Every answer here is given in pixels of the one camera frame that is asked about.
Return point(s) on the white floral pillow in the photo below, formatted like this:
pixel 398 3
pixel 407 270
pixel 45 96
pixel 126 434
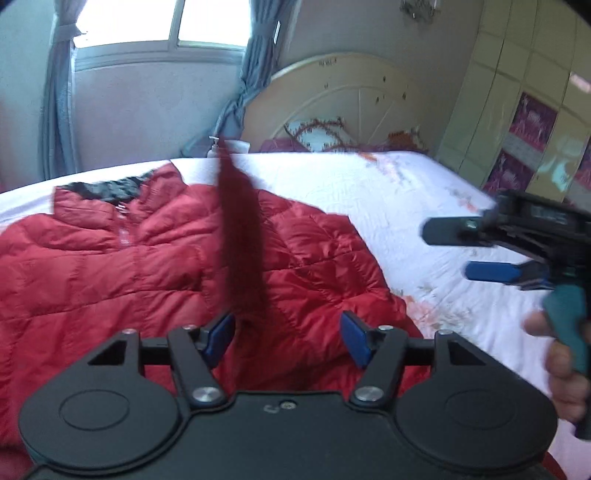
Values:
pixel 318 136

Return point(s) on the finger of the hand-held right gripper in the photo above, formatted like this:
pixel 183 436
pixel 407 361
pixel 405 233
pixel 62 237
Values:
pixel 450 231
pixel 491 271

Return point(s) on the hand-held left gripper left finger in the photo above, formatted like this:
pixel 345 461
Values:
pixel 220 334

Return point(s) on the blue-grey curtain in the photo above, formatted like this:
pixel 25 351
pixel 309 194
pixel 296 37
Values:
pixel 249 83
pixel 57 101

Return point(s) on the white floral bed sheet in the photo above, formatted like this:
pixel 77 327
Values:
pixel 378 194

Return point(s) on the pink wardrobe poster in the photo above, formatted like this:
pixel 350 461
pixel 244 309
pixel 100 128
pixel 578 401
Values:
pixel 533 122
pixel 508 174

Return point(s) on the cream round headboard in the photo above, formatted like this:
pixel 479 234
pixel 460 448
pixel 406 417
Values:
pixel 341 92

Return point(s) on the cream wardrobe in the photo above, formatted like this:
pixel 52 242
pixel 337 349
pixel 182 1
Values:
pixel 508 69

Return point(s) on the red puffer jacket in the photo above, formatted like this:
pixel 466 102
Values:
pixel 138 277

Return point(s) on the wall lamp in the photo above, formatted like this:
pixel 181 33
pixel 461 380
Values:
pixel 419 9

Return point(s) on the person's right hand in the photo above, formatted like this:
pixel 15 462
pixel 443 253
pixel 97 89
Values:
pixel 561 369

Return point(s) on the orange floral pillow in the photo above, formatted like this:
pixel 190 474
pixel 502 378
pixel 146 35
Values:
pixel 407 141

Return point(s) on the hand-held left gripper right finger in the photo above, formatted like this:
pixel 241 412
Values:
pixel 355 334

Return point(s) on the white pump bottle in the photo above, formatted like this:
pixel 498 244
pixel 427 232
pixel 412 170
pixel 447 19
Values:
pixel 214 148

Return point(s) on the dark pink pillow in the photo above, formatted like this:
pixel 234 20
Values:
pixel 281 145

